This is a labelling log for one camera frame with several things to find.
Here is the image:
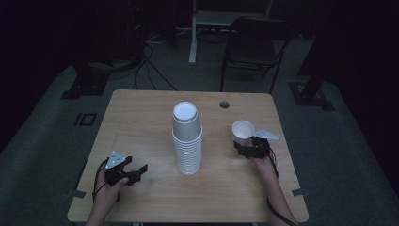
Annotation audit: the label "dark equipment rack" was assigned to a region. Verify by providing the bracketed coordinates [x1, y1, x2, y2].
[125, 0, 177, 60]

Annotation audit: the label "white floor cables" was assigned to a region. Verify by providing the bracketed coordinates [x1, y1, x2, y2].
[146, 26, 193, 45]

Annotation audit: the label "person's right hand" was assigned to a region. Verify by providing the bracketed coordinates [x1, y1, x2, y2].
[252, 155, 279, 186]

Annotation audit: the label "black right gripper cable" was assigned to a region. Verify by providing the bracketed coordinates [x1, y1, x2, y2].
[265, 147, 297, 226]

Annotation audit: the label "person's left hand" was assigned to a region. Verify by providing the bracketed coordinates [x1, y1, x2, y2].
[93, 170, 130, 213]

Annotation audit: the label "single white paper cup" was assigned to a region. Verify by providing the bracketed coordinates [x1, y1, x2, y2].
[231, 120, 256, 148]

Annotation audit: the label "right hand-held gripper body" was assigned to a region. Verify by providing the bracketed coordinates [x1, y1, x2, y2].
[247, 129, 280, 159]

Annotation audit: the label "black stand with flat base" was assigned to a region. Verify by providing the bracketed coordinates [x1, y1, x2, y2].
[288, 0, 336, 111]
[60, 61, 110, 101]

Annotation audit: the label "white metal desk frame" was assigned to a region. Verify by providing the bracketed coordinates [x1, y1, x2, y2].
[188, 0, 275, 66]

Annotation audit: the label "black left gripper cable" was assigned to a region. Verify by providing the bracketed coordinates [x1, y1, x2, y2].
[91, 158, 109, 202]

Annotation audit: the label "black folding chair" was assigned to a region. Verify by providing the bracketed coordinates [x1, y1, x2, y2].
[219, 16, 295, 94]

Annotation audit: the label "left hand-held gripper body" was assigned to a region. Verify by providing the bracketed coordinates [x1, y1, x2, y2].
[104, 151, 139, 186]

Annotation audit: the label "black floor cables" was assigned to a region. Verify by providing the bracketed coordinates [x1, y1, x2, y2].
[109, 43, 179, 92]

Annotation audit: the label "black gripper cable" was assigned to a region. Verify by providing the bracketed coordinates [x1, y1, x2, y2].
[265, 147, 297, 226]
[91, 158, 109, 202]

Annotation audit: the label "stack of white paper cups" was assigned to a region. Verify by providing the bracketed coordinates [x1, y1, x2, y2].
[171, 101, 203, 176]

